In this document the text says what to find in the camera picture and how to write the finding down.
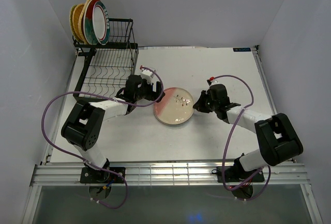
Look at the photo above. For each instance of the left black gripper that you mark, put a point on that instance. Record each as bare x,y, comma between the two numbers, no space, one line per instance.
153,95

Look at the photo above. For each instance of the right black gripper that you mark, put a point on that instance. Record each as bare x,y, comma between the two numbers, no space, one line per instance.
199,104

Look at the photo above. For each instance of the pink and cream ceramic plate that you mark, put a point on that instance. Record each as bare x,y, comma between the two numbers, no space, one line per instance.
175,108

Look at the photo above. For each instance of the white plate with green rim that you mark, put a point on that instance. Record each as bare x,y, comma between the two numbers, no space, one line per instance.
101,23

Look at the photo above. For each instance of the red and teal floral plate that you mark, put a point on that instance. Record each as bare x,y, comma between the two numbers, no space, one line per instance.
88,28

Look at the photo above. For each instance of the orange square woven tray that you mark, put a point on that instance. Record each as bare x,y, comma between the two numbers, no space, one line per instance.
81,22

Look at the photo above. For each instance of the orange round woven plate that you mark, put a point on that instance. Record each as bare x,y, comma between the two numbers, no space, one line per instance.
75,20

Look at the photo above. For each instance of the green-rimmed round bamboo plate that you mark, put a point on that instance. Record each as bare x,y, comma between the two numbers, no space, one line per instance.
70,19

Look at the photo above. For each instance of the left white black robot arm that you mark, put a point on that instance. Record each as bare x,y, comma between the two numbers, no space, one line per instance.
83,125

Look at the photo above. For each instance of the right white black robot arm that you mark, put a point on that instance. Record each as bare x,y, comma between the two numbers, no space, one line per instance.
276,136

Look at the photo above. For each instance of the blue table label sticker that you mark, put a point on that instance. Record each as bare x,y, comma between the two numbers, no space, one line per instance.
241,49

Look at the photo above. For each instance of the black wire dish rack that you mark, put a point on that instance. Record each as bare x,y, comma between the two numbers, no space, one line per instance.
107,67

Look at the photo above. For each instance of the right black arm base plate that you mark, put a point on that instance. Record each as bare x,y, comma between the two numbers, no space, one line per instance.
233,175

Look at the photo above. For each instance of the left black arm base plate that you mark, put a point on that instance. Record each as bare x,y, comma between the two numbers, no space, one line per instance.
103,175

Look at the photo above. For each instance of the aluminium frame rail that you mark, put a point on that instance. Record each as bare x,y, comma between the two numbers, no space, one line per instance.
161,174

